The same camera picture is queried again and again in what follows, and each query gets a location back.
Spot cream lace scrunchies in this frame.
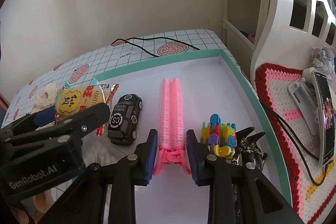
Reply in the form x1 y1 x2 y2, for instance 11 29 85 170
32 83 59 113

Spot smartphone on stand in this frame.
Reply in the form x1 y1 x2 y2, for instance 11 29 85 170
313 71 335 166

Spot colourful block fidget toy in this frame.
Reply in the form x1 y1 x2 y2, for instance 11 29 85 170
199 114 237 160

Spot grey phone stand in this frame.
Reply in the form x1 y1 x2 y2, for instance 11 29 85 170
288 78 319 135

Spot teal shallow box tray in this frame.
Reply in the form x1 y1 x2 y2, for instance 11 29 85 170
92 50 291 223

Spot pink hair roller clip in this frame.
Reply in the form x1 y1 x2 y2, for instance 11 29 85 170
153 79 191 176

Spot black toy car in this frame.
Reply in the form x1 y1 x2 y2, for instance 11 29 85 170
108 94 143 145

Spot yellow rice cracker packet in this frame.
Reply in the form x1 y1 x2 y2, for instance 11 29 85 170
55 84 119 124

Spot crumpled grey tissue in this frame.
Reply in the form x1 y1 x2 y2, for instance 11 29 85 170
311 46 335 77

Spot crochet red pink mat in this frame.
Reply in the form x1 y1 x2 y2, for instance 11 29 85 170
254 63 335 223

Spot black gold action figure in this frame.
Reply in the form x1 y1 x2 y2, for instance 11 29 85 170
231 127 268 171

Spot white cutout headboard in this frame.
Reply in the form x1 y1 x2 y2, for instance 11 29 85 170
250 0 335 83

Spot black cable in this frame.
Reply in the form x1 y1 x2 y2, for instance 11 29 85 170
110 36 202 58

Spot person's left hand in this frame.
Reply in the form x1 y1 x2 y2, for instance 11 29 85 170
11 189 55 224

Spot bag of cotton swabs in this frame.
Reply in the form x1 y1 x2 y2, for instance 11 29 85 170
83 141 118 167

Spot checked fruit print bedsheet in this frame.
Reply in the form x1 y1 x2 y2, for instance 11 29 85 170
1 28 226 127

